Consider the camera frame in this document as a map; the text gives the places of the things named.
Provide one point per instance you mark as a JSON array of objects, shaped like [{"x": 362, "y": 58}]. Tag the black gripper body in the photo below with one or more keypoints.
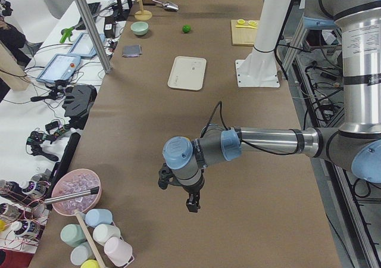
[{"x": 194, "y": 189}]

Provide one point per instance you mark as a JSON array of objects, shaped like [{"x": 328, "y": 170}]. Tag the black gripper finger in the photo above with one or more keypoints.
[{"x": 192, "y": 202}]

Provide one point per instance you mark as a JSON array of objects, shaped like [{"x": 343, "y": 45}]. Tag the green lime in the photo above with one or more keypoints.
[{"x": 186, "y": 29}]

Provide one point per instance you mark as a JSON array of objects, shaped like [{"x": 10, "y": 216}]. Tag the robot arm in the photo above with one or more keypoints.
[{"x": 354, "y": 146}]

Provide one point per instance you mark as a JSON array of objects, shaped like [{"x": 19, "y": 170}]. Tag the white rabbit tray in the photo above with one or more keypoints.
[{"x": 187, "y": 73}]

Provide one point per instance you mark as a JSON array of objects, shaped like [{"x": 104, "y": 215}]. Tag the blue cup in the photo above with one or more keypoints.
[{"x": 98, "y": 216}]

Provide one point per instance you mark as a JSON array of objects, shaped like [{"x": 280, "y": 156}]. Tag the white cup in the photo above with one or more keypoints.
[{"x": 102, "y": 233}]

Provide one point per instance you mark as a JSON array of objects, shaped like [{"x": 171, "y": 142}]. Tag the pink cup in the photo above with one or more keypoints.
[{"x": 119, "y": 251}]

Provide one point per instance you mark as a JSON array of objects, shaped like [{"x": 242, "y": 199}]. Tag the pink bowl with ice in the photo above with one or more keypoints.
[{"x": 76, "y": 181}]

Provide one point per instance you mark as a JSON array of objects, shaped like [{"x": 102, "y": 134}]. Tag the green cup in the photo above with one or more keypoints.
[{"x": 72, "y": 235}]

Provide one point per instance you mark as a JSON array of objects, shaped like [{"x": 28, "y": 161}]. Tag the grey-blue cup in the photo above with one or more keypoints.
[{"x": 81, "y": 253}]

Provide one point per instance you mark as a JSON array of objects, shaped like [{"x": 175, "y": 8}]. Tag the yellow cup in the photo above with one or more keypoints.
[{"x": 91, "y": 263}]

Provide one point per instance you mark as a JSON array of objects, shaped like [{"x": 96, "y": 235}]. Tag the grey folded cloth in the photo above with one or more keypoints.
[{"x": 132, "y": 51}]

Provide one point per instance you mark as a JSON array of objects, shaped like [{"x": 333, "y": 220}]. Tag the mint green bowl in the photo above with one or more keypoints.
[{"x": 139, "y": 28}]

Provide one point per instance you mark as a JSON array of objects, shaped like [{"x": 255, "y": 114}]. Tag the teach pendant near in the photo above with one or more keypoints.
[{"x": 60, "y": 67}]

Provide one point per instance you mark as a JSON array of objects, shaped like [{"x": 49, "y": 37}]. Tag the teach pendant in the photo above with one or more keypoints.
[
  {"x": 60, "y": 67},
  {"x": 83, "y": 47}
]

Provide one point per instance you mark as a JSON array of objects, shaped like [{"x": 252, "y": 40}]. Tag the teach pendant far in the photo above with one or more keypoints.
[{"x": 83, "y": 47}]

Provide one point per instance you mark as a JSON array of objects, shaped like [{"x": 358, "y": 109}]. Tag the wooden cutting board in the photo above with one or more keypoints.
[{"x": 243, "y": 37}]

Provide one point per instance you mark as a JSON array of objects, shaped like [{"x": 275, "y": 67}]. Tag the wooden mug tree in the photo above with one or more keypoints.
[{"x": 142, "y": 3}]

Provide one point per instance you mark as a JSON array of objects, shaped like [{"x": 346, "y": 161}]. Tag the yellow plastic knife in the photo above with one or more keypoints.
[{"x": 245, "y": 27}]

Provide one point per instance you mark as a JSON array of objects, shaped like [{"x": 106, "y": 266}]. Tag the metal scoop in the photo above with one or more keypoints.
[{"x": 167, "y": 5}]

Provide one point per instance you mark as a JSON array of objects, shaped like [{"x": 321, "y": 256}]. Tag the aluminium frame post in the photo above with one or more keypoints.
[{"x": 94, "y": 35}]

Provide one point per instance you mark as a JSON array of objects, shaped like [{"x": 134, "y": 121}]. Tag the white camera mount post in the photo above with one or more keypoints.
[{"x": 259, "y": 68}]

